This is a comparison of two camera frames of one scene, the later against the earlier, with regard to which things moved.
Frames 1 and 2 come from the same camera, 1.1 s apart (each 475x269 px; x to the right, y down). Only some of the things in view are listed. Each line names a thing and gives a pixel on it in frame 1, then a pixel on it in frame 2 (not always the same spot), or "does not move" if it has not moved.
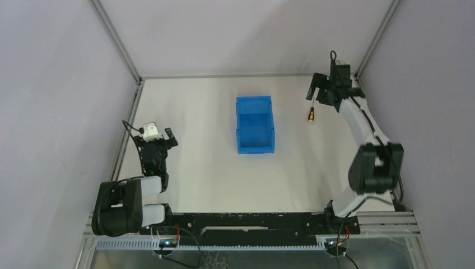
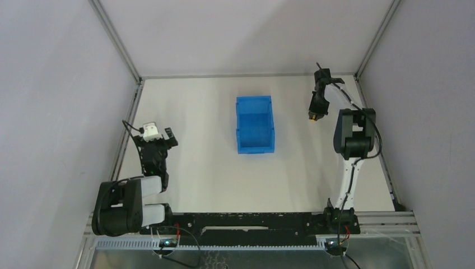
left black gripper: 158,142 does not move
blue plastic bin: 255,132 does not move
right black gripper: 320,91 to 317,105
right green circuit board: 331,247 does not move
